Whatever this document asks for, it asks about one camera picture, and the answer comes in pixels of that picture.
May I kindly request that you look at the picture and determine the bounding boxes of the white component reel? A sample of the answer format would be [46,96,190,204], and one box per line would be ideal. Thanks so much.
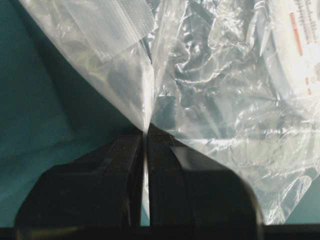
[254,0,320,102]

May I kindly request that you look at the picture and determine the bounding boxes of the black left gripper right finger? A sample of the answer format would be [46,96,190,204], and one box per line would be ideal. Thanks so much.
[147,125,263,227]

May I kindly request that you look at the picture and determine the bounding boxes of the clear plastic zip bag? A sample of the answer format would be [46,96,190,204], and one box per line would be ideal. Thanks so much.
[21,0,320,224]

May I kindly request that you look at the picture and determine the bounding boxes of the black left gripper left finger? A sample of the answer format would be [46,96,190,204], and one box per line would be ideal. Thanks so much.
[14,134,143,228]

